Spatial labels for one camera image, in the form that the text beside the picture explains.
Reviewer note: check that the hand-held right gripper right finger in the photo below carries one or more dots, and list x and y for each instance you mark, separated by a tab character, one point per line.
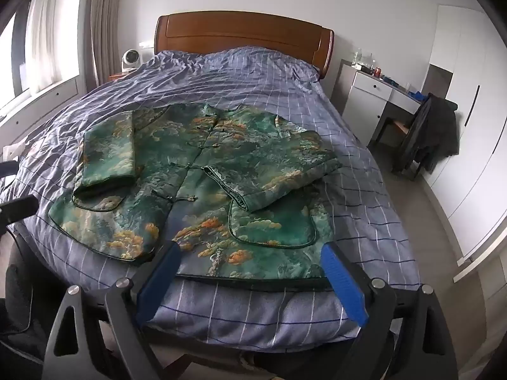
342	281

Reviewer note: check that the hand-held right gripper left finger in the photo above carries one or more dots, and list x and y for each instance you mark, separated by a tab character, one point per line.
158	281

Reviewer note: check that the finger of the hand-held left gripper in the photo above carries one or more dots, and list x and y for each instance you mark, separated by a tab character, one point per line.
8	169
19	209

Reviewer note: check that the green patterned jacket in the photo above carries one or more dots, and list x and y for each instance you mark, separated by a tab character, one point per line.
198	174

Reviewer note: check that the white low cabinet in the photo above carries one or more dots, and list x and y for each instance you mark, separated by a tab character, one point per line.
47	103

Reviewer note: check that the white sheer curtain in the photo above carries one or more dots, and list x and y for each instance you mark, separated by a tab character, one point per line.
41	39

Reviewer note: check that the person's dark clothing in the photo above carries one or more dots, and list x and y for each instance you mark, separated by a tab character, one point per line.
19	348

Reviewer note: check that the wooden nightstand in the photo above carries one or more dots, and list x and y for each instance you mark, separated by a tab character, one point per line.
117	75

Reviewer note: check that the wooden chair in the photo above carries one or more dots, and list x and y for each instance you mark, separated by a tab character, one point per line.
398	126

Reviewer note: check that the white round fan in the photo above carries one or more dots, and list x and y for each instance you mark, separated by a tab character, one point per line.
130	60

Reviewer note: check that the beige curtain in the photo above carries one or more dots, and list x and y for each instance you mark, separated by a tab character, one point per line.
105	27

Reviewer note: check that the dark jacket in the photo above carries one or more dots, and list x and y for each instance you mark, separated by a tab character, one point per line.
435	126

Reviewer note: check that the white wardrobe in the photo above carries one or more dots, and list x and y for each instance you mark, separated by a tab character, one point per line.
483	146

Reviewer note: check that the white desk with drawers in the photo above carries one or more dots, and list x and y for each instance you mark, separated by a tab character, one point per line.
372	87

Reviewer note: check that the blue checked duvet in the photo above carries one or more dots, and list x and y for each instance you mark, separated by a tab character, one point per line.
257	83

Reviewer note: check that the clear bottle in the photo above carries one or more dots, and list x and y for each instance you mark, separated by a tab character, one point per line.
358	57

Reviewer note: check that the wooden headboard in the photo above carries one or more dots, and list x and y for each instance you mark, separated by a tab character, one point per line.
245	31

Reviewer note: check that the white wall socket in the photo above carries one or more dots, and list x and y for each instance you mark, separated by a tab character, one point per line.
145	44

